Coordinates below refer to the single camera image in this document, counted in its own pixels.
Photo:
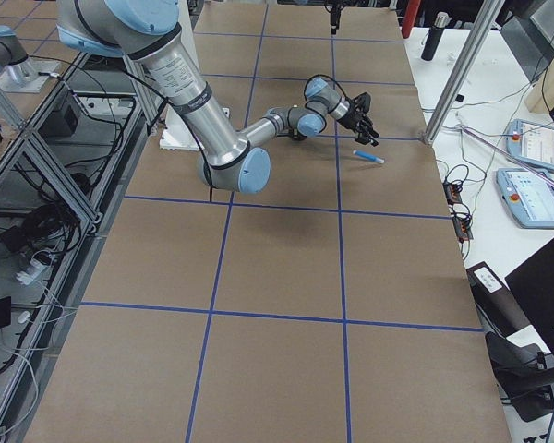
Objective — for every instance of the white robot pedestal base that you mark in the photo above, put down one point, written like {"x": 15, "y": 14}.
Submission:
{"x": 176, "y": 135}

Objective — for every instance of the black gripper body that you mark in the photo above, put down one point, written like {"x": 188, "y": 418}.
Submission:
{"x": 352, "y": 120}

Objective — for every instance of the aluminium frame post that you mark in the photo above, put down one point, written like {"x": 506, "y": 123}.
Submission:
{"x": 472, "y": 45}

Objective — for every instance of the black thermos bottle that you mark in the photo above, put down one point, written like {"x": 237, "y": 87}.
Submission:
{"x": 434, "y": 35}

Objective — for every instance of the far blue teach pendant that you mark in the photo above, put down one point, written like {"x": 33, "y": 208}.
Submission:
{"x": 531, "y": 143}

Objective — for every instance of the near blue teach pendant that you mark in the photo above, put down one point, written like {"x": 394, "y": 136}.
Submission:
{"x": 528, "y": 198}

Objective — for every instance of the red cylinder object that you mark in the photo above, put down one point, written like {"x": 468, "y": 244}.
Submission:
{"x": 409, "y": 17}

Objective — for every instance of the blue teach pendant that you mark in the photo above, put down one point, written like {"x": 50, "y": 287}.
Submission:
{"x": 528, "y": 198}
{"x": 531, "y": 143}

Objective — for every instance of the blue marker pen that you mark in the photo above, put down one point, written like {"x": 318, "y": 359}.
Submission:
{"x": 368, "y": 156}

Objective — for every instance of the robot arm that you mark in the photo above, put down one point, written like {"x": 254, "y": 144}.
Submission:
{"x": 149, "y": 33}
{"x": 18, "y": 72}

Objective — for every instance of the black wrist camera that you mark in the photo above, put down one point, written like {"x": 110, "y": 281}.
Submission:
{"x": 362, "y": 103}

